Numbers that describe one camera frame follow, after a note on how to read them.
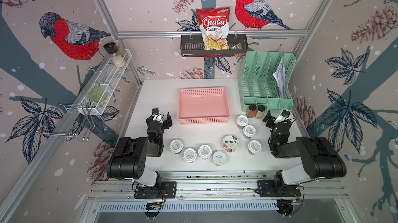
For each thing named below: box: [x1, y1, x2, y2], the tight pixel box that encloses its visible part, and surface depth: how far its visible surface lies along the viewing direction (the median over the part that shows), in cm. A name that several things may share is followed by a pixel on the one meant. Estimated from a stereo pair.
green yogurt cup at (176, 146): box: [169, 138, 184, 155], surface depth 83 cm
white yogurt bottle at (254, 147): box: [247, 140, 263, 156], surface depth 83 cm
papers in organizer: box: [272, 50, 286, 99], surface depth 94 cm
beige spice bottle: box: [254, 104, 266, 120], surface depth 96 cm
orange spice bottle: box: [246, 103, 258, 119], surface depth 97 cm
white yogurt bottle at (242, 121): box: [236, 115, 249, 130], surface depth 92 cm
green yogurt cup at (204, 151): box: [197, 144, 213, 160], surface depth 81 cm
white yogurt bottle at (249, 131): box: [243, 124, 257, 140], surface depth 89 cm
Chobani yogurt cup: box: [222, 134, 240, 153], surface depth 85 cm
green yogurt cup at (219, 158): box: [212, 150, 227, 167], surface depth 79 cm
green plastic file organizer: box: [237, 50, 296, 114], surface depth 109 cm
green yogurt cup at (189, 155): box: [182, 147, 197, 164], surface depth 79 cm
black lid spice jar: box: [103, 42, 126, 68], surface depth 84 cm
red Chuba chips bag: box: [195, 6, 231, 51], surface depth 83 cm
